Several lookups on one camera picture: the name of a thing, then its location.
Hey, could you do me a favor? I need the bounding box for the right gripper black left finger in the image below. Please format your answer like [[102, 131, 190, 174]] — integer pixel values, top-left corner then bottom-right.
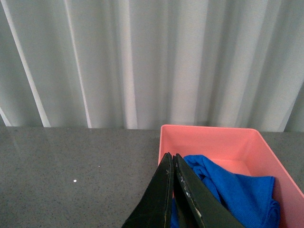
[[122, 153, 174, 228]]

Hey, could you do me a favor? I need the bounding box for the pink plastic bin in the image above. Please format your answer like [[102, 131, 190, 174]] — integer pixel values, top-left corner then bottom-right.
[[158, 124, 304, 228]]

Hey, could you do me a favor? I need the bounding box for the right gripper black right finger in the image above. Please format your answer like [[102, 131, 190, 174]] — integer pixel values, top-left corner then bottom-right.
[[173, 154, 243, 228]]

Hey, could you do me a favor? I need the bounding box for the blue microfiber cloth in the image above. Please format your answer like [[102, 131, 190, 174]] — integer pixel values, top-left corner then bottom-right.
[[171, 155, 280, 228]]

